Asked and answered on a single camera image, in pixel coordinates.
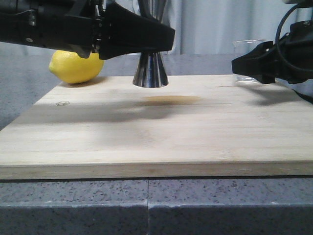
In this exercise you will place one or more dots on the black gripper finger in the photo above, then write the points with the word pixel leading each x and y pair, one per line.
pixel 148 9
pixel 124 32

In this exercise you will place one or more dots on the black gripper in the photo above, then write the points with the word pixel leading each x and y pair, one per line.
pixel 295 50
pixel 67 25

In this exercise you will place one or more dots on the clear glass beaker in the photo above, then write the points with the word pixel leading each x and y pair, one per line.
pixel 241 48

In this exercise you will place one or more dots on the steel double jigger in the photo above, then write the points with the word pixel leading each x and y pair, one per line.
pixel 150 71

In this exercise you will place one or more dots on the yellow lemon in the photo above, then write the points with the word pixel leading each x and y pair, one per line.
pixel 69 67

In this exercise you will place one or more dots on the grey curtain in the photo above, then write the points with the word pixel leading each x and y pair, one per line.
pixel 210 25

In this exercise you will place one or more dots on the wooden cutting board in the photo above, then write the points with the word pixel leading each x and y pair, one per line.
pixel 207 125

